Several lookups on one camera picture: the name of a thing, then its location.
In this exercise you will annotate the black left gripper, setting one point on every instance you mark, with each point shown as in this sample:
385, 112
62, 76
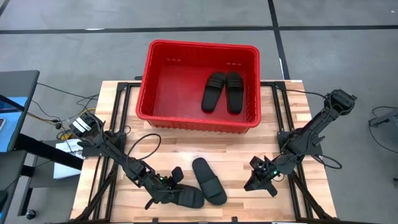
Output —
160, 189

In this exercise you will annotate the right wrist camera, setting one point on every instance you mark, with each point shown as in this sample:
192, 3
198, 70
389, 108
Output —
257, 164

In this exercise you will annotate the dark grey desk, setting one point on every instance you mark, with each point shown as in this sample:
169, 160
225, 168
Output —
18, 84

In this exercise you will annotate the black caster wheel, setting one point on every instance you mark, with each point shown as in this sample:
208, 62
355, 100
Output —
30, 214

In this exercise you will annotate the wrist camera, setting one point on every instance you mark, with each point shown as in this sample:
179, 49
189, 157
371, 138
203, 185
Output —
177, 174
257, 164

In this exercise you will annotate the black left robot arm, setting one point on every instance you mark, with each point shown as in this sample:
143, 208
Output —
118, 152

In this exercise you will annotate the red plastic bin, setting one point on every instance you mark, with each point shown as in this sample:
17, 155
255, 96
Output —
174, 93

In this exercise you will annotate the grey equipment stand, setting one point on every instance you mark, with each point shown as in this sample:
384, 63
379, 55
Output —
388, 119

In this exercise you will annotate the black aluminium table frame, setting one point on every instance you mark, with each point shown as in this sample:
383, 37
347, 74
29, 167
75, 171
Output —
280, 85
122, 86

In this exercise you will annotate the blue display screen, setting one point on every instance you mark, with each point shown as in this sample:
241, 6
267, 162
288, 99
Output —
12, 137

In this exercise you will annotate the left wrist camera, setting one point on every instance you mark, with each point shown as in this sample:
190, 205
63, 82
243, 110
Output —
177, 174

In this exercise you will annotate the black table edge bracket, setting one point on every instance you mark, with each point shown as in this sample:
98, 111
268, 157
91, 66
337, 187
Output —
155, 221
234, 220

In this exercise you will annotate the white paper box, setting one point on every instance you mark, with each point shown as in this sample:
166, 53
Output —
65, 169

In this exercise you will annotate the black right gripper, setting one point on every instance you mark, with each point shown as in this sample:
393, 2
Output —
269, 174

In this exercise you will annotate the black rubber slide sandal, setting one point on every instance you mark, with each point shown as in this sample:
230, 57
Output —
192, 197
213, 91
234, 93
206, 177

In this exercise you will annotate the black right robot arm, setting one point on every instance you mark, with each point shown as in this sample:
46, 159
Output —
314, 124

